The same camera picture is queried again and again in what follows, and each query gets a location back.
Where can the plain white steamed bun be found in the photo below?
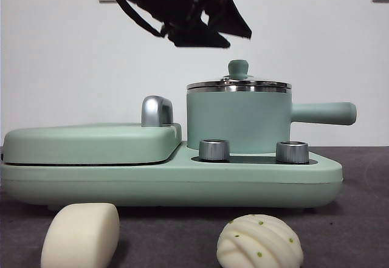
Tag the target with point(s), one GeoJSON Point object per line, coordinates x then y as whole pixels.
{"type": "Point", "coordinates": [79, 237]}

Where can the ridged white bun green specks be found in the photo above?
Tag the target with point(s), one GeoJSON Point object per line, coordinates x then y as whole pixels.
{"type": "Point", "coordinates": [258, 243]}

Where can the mint green breakfast machine base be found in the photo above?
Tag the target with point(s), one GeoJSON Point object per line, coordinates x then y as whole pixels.
{"type": "Point", "coordinates": [182, 186]}

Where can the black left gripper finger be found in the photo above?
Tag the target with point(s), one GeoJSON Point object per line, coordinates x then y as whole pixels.
{"type": "Point", "coordinates": [200, 38]}
{"type": "Point", "coordinates": [231, 19]}

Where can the chrome control knob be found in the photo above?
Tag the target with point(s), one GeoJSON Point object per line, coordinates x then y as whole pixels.
{"type": "Point", "coordinates": [214, 151]}
{"type": "Point", "coordinates": [292, 152]}

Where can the mint green griddle lid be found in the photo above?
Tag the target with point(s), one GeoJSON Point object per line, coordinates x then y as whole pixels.
{"type": "Point", "coordinates": [91, 143]}

